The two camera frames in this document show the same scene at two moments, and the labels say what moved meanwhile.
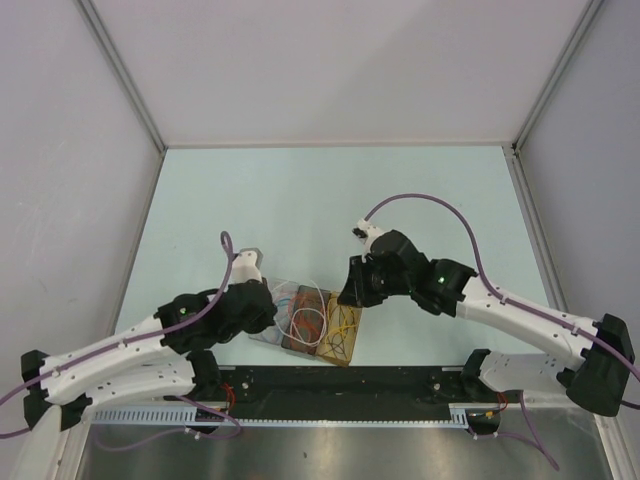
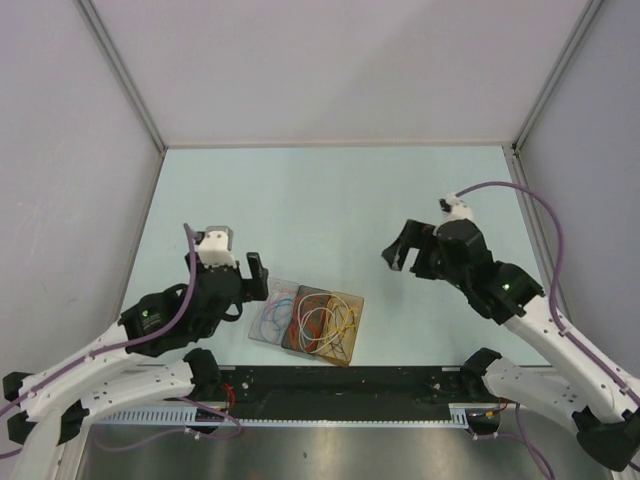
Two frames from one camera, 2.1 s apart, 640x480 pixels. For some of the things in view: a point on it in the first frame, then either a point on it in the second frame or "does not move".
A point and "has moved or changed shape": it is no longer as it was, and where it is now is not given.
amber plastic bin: [340, 331] does not move
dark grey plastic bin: [307, 319] does not move
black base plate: [340, 393] does not move
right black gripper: [355, 292] -> [415, 235]
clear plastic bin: [283, 293] does not move
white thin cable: [303, 309] has moved or changed shape
